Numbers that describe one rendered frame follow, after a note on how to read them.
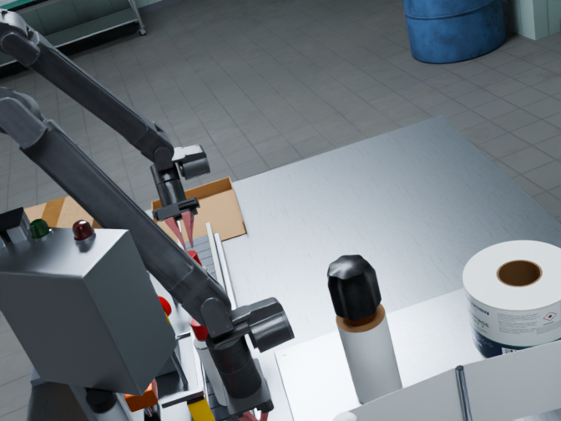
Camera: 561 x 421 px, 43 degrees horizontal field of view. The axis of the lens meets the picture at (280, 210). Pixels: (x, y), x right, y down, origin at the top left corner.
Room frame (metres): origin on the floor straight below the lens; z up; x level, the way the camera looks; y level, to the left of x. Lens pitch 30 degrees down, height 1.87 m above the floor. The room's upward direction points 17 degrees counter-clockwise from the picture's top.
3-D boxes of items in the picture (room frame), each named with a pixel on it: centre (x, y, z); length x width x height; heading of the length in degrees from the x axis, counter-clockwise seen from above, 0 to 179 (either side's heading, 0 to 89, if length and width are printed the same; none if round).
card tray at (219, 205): (1.86, 0.25, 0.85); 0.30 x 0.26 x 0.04; 3
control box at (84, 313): (0.75, 0.27, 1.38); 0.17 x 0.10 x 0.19; 58
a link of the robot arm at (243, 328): (0.83, 0.13, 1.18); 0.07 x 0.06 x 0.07; 100
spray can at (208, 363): (1.05, 0.20, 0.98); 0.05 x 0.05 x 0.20
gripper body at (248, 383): (0.83, 0.13, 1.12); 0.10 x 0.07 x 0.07; 4
